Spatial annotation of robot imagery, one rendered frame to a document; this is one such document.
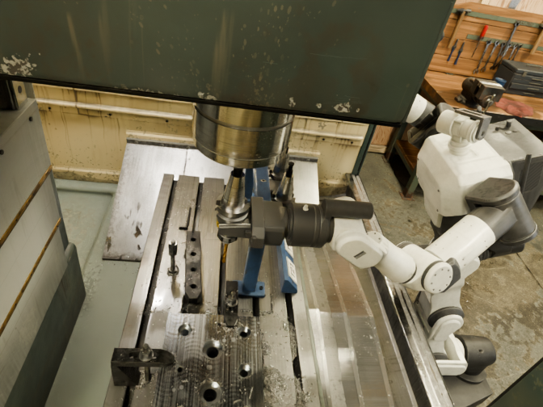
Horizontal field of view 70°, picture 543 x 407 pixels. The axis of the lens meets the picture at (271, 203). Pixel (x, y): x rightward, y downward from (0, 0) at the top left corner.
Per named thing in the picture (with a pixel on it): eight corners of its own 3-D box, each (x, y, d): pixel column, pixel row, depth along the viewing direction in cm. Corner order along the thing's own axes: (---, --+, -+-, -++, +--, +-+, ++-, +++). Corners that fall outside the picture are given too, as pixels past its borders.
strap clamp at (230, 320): (233, 304, 112) (239, 270, 102) (233, 346, 102) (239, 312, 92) (222, 304, 111) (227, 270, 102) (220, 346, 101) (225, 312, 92)
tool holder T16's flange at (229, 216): (212, 202, 76) (214, 192, 74) (243, 201, 78) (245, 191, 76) (218, 224, 71) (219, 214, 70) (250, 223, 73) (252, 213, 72)
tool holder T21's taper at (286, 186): (274, 190, 103) (278, 169, 99) (289, 190, 104) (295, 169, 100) (277, 201, 99) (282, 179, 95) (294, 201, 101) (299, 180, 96)
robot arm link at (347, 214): (300, 218, 86) (350, 222, 87) (306, 256, 78) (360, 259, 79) (312, 178, 78) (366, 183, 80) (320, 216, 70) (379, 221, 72)
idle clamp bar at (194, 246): (200, 245, 128) (201, 230, 124) (201, 311, 108) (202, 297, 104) (185, 245, 127) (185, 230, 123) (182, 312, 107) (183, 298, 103)
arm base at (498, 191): (478, 235, 109) (517, 215, 107) (503, 256, 97) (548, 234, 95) (456, 191, 105) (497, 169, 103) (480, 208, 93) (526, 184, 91)
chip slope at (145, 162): (306, 199, 203) (318, 157, 187) (330, 312, 150) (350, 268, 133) (130, 183, 190) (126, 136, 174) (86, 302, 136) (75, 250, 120)
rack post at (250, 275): (263, 283, 120) (280, 210, 101) (264, 297, 115) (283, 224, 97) (231, 282, 118) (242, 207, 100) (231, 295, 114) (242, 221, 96)
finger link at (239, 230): (218, 221, 73) (251, 224, 74) (217, 233, 75) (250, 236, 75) (218, 227, 71) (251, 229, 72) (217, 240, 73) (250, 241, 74)
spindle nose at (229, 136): (186, 119, 68) (188, 50, 61) (272, 121, 73) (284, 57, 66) (198, 172, 57) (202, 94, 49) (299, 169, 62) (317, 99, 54)
